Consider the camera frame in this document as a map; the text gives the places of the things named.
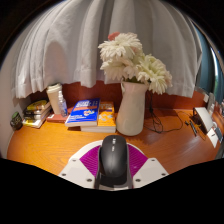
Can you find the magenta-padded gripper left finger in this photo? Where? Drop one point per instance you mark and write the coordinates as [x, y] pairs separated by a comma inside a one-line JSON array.
[[75, 171]]

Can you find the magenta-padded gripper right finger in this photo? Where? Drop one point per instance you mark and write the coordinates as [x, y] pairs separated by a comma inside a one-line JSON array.
[[150, 170]]

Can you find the black computer mouse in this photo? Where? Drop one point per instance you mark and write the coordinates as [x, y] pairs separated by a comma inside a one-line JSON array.
[[113, 156]]

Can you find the red book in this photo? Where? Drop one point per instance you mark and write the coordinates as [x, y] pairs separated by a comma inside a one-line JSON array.
[[56, 117]]

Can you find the blue book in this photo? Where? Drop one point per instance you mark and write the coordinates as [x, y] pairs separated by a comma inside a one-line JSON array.
[[83, 112]]

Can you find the white ceramic vase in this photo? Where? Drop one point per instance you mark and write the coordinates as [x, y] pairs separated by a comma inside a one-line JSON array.
[[131, 110]]

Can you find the yellow and white book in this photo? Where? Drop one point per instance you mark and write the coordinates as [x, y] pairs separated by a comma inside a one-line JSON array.
[[33, 122]]

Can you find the orange book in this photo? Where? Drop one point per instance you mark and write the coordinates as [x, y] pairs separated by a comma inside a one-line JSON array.
[[107, 115]]

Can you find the thick black book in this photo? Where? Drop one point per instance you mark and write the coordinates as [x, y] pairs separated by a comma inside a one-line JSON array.
[[35, 116]]

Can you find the thin black book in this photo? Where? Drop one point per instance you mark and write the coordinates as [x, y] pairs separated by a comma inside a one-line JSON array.
[[36, 111]]

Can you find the white paper card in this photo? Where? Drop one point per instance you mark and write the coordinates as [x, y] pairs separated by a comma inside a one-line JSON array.
[[213, 137]]

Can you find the white flat device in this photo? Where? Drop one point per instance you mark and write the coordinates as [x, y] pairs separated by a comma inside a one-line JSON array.
[[204, 119]]

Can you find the beige tumbler with lid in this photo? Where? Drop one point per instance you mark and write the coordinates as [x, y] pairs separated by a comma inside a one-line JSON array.
[[53, 98]]

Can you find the white flower bouquet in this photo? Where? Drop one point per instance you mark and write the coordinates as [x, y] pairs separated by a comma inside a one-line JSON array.
[[126, 56]]

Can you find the dark window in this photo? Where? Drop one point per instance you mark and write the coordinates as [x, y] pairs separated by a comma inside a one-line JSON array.
[[210, 66]]

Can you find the white curtain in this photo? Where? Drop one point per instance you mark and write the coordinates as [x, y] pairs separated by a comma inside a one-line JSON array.
[[66, 43]]

